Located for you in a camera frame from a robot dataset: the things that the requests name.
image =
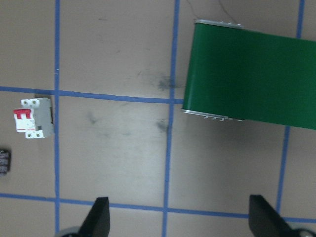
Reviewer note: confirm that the dark brown cylindrical capacitor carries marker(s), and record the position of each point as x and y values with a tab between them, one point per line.
5	162

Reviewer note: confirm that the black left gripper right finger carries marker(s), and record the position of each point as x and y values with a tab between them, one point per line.
264	221

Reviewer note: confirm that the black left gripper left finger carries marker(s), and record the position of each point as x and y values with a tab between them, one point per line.
97	222

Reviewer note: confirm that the green conveyor belt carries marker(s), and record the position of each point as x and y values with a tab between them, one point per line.
240	74

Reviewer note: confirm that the white red circuit breaker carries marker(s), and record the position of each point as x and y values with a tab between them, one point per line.
34	118

